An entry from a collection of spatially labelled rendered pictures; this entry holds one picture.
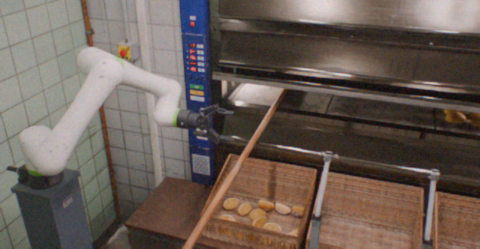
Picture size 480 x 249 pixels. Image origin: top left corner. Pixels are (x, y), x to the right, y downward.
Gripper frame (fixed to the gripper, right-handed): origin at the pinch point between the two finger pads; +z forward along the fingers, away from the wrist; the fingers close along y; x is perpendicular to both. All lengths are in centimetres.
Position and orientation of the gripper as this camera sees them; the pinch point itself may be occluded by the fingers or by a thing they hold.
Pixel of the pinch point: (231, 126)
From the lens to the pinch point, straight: 207.1
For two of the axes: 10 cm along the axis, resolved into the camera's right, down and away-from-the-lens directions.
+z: 9.4, 1.4, -3.0
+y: 0.1, 8.9, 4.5
